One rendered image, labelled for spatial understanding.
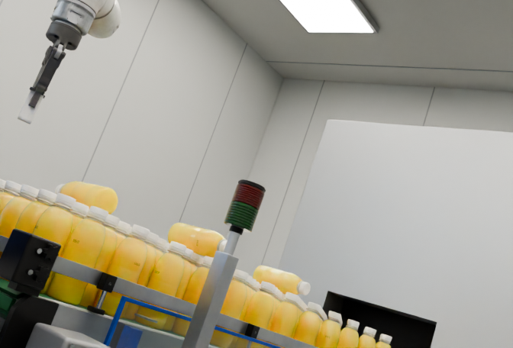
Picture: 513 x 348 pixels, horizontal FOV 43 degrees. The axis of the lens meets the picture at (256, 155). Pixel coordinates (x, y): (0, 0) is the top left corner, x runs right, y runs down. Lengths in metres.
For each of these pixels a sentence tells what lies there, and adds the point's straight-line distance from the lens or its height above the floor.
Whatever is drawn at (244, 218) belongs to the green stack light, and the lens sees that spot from 1.36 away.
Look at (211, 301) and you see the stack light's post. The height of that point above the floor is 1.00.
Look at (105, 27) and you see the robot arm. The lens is 1.71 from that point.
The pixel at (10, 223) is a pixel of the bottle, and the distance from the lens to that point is 1.48.
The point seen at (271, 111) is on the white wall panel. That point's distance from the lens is 6.63.
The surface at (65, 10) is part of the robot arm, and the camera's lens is 1.55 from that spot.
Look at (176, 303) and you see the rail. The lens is 1.53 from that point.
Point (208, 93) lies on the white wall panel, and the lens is 5.89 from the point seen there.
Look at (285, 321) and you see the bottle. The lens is 1.89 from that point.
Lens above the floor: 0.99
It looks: 14 degrees up
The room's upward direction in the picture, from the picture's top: 20 degrees clockwise
